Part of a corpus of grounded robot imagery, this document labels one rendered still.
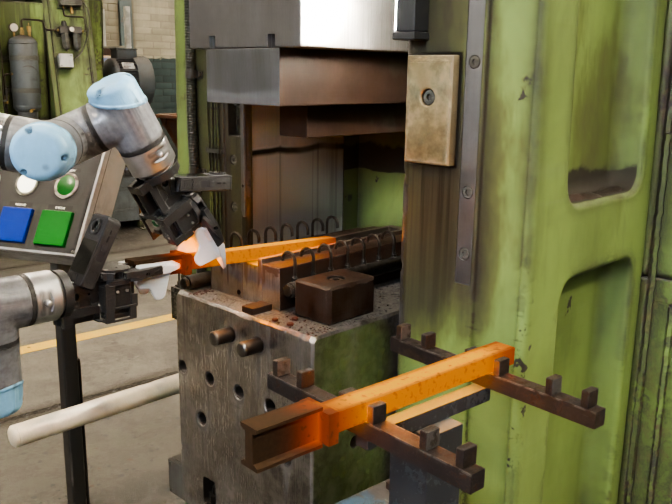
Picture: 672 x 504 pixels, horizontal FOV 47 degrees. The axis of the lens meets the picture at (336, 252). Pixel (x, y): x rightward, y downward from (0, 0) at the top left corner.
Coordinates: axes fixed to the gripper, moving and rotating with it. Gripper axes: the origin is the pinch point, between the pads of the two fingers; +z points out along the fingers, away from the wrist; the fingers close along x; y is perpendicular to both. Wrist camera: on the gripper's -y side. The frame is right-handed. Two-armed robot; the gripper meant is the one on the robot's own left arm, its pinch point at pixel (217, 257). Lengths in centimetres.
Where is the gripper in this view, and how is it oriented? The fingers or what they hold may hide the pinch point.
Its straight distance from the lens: 135.7
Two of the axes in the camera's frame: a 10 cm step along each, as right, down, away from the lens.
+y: -6.1, 6.1, -5.0
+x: 7.2, 1.7, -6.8
